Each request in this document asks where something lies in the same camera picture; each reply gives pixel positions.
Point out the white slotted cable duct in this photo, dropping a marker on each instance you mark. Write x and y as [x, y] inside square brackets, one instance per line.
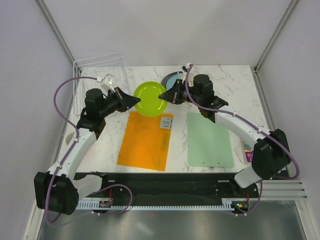
[104, 204]

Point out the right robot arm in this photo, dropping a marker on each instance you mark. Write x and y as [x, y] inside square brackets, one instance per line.
[270, 148]

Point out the white wire dish rack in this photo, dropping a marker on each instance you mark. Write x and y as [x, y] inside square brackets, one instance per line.
[98, 67]

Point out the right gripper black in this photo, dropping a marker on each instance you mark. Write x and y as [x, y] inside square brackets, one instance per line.
[173, 94]

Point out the cream and blue leaf plate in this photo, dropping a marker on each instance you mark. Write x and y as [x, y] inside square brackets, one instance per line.
[171, 81]

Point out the dark teal glazed plate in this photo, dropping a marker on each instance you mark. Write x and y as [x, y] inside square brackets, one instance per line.
[165, 78]

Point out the aluminium frame rail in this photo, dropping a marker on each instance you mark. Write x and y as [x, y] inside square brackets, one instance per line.
[276, 34]
[54, 28]

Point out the lime green plate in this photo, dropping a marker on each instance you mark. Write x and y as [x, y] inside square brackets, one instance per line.
[150, 104]

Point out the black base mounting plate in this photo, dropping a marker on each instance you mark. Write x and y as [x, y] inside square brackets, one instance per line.
[173, 188]

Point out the aluminium frame rail right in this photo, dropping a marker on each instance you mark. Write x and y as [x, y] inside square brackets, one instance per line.
[276, 34]

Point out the purple treehouse booklet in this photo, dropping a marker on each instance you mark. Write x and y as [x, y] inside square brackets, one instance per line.
[247, 152]

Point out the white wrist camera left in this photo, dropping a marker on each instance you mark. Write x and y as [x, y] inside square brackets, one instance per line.
[107, 83]

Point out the light green plastic sheet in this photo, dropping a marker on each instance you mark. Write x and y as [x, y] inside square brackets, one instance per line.
[208, 143]

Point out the aluminium frame rail left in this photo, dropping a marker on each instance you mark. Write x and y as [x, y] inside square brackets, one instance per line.
[54, 28]

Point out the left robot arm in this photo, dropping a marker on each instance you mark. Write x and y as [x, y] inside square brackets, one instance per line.
[57, 190]

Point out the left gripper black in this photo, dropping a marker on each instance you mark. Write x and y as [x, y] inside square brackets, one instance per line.
[127, 100]

